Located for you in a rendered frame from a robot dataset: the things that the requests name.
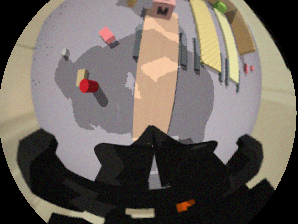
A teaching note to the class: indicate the red cylinder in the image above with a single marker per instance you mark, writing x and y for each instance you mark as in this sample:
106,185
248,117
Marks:
88,86

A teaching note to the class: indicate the pale yellow flat strip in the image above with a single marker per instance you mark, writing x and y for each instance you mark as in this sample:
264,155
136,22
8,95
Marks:
229,46
210,53

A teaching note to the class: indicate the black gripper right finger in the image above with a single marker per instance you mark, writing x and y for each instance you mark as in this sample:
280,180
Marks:
170,154

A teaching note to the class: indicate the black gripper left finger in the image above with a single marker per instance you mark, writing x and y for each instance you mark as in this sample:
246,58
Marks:
138,155

